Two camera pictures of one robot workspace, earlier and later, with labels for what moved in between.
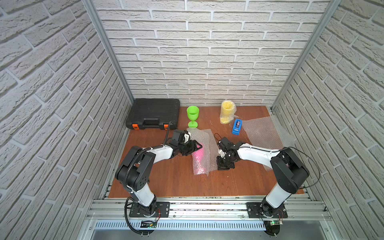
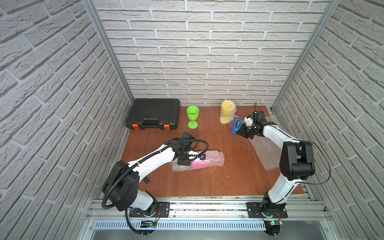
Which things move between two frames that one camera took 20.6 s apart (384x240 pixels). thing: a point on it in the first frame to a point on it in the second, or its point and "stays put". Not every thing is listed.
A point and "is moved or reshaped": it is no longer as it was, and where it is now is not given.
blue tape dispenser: (237, 126) stays put
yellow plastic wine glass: (227, 108) stays put
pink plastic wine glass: (198, 158) is moved or reshaped
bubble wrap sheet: (205, 159) is moved or reshaped
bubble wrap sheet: (228, 109) stays put
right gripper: (220, 166) to (242, 132)
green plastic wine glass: (192, 113) stays put
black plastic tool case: (153, 113) stays put
